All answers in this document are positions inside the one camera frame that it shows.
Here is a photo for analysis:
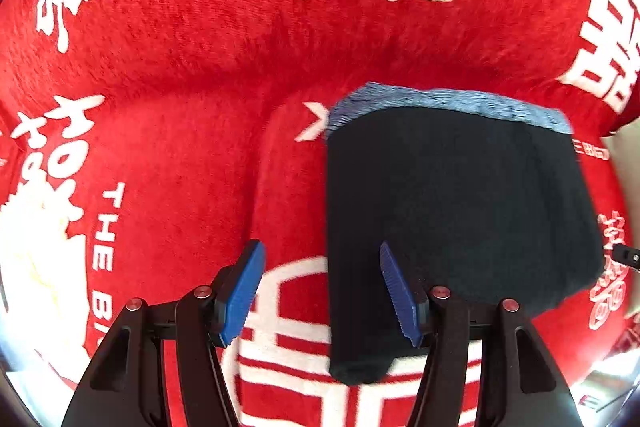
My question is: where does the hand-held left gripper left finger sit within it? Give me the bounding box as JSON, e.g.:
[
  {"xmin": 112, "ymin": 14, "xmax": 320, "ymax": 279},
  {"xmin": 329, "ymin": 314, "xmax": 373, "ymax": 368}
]
[{"xmin": 62, "ymin": 239, "xmax": 267, "ymax": 427}]

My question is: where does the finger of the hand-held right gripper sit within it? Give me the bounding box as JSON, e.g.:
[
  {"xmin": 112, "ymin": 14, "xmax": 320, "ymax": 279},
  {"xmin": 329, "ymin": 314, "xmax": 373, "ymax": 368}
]
[{"xmin": 612, "ymin": 243, "xmax": 640, "ymax": 268}]

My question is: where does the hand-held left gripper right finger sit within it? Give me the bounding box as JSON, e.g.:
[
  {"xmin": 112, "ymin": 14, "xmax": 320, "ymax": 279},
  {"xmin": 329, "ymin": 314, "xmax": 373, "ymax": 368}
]
[{"xmin": 379, "ymin": 242, "xmax": 583, "ymax": 427}]

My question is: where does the dark navy pants blue waistband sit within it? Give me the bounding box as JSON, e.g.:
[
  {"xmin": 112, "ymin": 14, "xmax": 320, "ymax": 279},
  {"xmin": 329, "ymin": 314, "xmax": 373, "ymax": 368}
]
[{"xmin": 324, "ymin": 82, "xmax": 607, "ymax": 386}]

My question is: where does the red printed blanket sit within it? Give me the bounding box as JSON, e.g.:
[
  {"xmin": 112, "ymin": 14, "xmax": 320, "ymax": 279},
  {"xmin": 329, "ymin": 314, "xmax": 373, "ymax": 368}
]
[{"xmin": 0, "ymin": 0, "xmax": 640, "ymax": 427}]

